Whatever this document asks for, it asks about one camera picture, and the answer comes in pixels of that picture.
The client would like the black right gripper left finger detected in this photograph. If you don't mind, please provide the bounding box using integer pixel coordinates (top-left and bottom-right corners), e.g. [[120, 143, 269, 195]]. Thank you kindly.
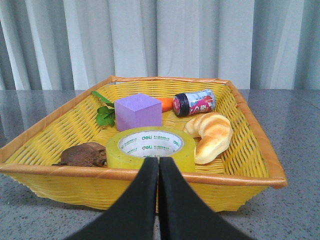
[[67, 157, 159, 240]]

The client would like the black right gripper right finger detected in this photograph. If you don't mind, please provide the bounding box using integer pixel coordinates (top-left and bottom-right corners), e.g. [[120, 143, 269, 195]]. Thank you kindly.
[[158, 157, 252, 240]]

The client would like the yellow tape roll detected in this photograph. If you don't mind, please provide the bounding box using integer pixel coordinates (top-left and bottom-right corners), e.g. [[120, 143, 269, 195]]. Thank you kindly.
[[105, 126, 196, 172]]

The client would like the brown toy animal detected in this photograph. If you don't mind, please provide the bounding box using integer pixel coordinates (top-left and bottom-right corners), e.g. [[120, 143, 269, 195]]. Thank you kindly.
[[52, 142, 107, 167]]

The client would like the yellow woven basket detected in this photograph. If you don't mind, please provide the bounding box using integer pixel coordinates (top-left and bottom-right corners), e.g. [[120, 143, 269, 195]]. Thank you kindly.
[[0, 76, 287, 212]]

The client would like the toy croissant bread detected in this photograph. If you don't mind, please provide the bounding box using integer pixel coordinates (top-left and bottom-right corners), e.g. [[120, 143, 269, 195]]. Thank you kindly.
[[183, 112, 233, 165]]

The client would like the toy carrot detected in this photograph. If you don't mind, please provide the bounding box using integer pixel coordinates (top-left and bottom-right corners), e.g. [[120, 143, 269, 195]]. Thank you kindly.
[[91, 91, 173, 127]]

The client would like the purple foam cube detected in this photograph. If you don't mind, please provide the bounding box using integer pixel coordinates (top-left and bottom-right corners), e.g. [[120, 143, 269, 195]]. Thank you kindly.
[[114, 93, 162, 132]]

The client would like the small labelled jar black lid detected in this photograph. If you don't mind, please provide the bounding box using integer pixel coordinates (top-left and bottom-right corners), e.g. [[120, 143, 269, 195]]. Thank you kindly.
[[173, 89, 216, 117]]

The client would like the grey curtain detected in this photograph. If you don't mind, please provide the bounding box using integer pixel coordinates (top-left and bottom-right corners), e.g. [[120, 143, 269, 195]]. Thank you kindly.
[[0, 0, 320, 90]]

